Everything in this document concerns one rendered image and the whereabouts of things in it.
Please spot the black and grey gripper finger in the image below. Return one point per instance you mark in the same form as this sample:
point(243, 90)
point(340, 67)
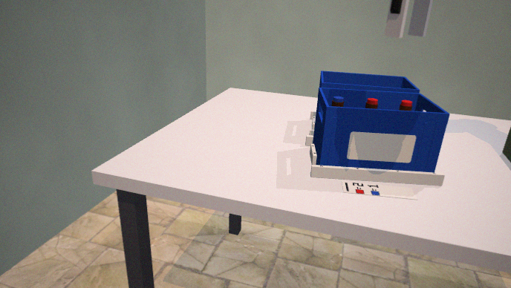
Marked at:
point(420, 17)
point(396, 18)

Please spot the white paper pick list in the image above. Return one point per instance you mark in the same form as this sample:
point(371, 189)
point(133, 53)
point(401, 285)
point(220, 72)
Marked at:
point(378, 190)

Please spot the blue bottle with grey label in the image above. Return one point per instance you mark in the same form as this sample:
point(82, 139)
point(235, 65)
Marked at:
point(337, 101)

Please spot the blue crate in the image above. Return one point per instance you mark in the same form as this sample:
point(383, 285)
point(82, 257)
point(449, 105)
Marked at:
point(359, 137)
point(360, 81)

